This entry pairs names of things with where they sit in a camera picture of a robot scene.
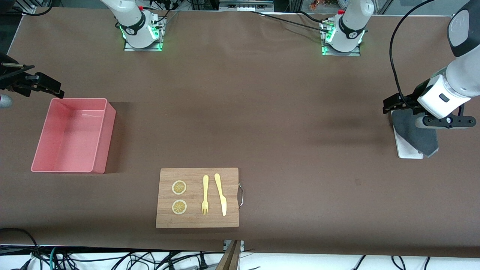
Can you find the wooden post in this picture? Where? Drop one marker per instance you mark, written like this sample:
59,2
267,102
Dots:
229,260

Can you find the grey cloth with pink side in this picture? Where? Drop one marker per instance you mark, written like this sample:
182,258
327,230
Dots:
412,135

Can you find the white rectangular tray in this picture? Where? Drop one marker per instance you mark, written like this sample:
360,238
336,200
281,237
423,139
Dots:
407,152

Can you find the wooden cutting board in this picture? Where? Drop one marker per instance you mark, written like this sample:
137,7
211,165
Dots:
195,221

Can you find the yellow plastic fork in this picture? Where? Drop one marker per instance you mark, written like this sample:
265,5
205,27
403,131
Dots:
205,187

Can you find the pink plastic bin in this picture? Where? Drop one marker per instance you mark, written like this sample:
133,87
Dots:
71,135

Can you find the small metal bracket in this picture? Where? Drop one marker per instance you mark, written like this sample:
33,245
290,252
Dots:
226,245

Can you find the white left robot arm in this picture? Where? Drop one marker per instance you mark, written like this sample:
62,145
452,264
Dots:
461,75

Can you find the black power plug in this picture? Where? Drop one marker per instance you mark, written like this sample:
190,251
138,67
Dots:
203,262

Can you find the yellow plastic knife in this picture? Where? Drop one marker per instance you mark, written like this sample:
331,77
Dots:
221,195

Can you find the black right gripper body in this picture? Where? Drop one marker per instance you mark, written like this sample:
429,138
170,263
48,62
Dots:
10,81

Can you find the lemon slice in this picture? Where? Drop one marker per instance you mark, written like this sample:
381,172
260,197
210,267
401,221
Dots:
179,207
179,187

